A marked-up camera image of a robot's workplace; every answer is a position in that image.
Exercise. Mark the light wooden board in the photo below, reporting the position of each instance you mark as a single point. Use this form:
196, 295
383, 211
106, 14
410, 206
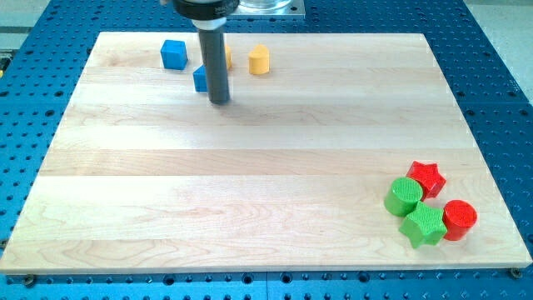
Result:
145, 175

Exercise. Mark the blue triangle block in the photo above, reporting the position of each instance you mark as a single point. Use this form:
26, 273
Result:
200, 79

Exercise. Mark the red star block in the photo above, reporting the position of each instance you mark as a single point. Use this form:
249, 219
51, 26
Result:
428, 176

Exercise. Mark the blue cube block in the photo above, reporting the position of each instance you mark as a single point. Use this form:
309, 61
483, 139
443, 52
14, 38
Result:
174, 54

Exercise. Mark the yellow block behind rod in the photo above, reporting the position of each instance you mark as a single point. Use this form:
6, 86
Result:
228, 57

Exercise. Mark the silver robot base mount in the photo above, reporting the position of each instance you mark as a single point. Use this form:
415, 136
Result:
266, 9

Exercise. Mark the black robot arm flange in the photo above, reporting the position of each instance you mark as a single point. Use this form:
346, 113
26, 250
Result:
205, 11

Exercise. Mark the green star block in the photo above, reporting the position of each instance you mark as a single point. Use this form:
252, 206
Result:
424, 225

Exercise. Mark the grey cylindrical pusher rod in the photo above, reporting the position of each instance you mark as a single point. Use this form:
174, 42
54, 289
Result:
211, 37

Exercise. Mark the red cylinder block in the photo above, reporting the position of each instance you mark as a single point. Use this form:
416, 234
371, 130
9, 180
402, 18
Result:
459, 217

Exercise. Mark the green cylinder block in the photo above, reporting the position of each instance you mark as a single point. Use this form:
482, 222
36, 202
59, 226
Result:
403, 196

